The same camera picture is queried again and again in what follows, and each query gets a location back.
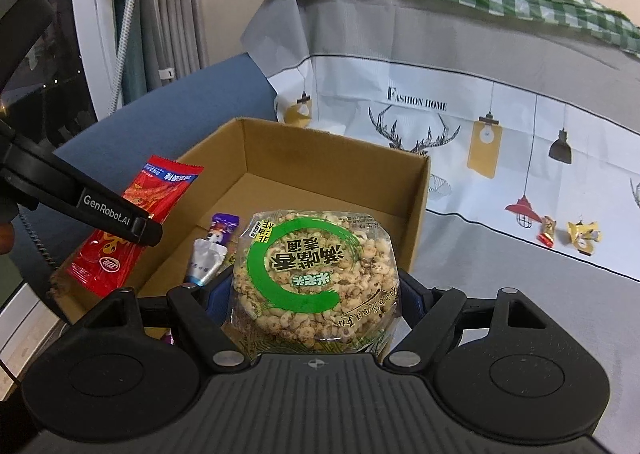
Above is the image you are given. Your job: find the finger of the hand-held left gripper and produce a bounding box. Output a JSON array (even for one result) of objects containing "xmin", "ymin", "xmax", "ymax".
[{"xmin": 127, "ymin": 214, "xmax": 164, "ymax": 248}]

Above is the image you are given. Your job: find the round green rice cake packet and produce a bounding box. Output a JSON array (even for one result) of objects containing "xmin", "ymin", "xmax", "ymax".
[{"xmin": 222, "ymin": 208, "xmax": 402, "ymax": 361}]

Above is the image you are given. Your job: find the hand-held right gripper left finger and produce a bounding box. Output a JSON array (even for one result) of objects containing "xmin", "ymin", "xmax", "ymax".
[{"xmin": 65, "ymin": 279, "xmax": 251, "ymax": 375}]

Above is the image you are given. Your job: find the black coiled cable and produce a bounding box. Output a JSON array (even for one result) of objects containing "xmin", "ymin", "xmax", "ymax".
[{"xmin": 19, "ymin": 213, "xmax": 57, "ymax": 295}]

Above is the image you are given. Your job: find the white snack packet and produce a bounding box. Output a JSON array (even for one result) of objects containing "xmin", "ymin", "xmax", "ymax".
[{"xmin": 183, "ymin": 237, "xmax": 229, "ymax": 287}]

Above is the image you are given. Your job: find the grey printed bedsheet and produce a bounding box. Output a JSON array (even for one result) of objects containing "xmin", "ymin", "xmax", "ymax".
[{"xmin": 240, "ymin": 0, "xmax": 640, "ymax": 440}]

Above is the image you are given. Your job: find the cardboard box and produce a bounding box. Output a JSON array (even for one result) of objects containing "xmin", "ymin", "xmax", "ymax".
[{"xmin": 50, "ymin": 118, "xmax": 432, "ymax": 339}]

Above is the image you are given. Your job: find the yellow candy wrapper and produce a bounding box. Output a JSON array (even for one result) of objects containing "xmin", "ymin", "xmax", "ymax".
[{"xmin": 566, "ymin": 220, "xmax": 604, "ymax": 255}]

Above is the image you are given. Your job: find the white window frame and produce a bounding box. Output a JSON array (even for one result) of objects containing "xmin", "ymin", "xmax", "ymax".
[{"xmin": 69, "ymin": 0, "xmax": 127, "ymax": 122}]

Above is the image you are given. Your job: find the large red snack packet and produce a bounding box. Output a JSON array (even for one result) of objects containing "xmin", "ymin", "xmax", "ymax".
[{"xmin": 65, "ymin": 155, "xmax": 205, "ymax": 297}]

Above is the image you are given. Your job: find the braided grey hose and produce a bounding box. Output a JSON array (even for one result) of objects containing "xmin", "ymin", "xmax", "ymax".
[{"xmin": 107, "ymin": 0, "xmax": 137, "ymax": 113}]

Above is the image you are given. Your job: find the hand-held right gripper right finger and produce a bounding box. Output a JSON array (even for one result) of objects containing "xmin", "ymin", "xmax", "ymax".
[{"xmin": 382, "ymin": 271, "xmax": 576, "ymax": 375}]

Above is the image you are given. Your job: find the red gold candy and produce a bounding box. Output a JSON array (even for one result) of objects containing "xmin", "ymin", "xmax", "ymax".
[{"xmin": 537, "ymin": 215, "xmax": 558, "ymax": 249}]

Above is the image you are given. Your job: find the grey curtain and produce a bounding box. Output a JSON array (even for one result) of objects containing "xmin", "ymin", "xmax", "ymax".
[{"xmin": 142, "ymin": 0, "xmax": 212, "ymax": 90}]

